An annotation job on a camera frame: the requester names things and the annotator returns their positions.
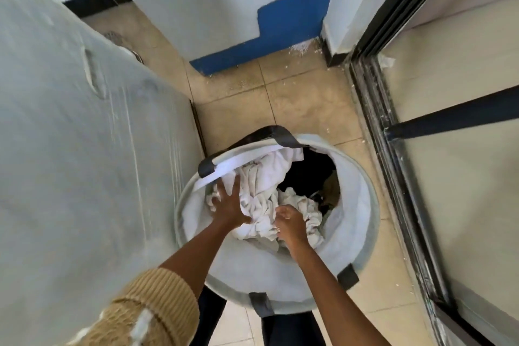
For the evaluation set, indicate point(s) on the person's left forearm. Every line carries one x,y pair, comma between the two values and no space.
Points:
198,254

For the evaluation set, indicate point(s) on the brown garment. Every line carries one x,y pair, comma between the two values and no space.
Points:
332,191

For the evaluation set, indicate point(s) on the person's left middle finger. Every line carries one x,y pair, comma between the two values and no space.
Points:
222,190

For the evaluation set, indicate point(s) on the white paper scrap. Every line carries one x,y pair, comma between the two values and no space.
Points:
385,62

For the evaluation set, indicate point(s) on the round metal floor drain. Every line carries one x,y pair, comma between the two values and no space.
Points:
123,45

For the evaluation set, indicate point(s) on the plastic-wrapped white appliance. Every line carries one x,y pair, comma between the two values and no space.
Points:
77,163

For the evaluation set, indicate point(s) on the white towel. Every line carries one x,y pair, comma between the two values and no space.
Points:
261,195

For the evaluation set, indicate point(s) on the person's left thumb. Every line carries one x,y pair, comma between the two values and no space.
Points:
243,219

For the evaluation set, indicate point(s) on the person's left hand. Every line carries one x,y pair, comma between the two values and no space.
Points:
228,212

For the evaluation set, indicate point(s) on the person's right forearm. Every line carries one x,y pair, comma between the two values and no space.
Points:
332,297

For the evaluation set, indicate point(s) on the dark trousers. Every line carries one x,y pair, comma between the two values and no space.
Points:
292,330

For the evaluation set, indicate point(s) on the person's right hand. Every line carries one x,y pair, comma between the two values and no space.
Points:
292,226

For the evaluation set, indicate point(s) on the round white laundry basket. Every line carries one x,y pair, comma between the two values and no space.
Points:
284,287

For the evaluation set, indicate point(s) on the black garment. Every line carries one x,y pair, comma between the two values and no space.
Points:
312,173

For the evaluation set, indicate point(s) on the black sliding door frame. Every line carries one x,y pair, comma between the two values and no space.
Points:
405,204

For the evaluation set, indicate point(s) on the tan knitted sweater sleeve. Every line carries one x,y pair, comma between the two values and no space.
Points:
150,309

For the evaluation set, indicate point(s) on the person's right thumb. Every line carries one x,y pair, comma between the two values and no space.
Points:
280,233

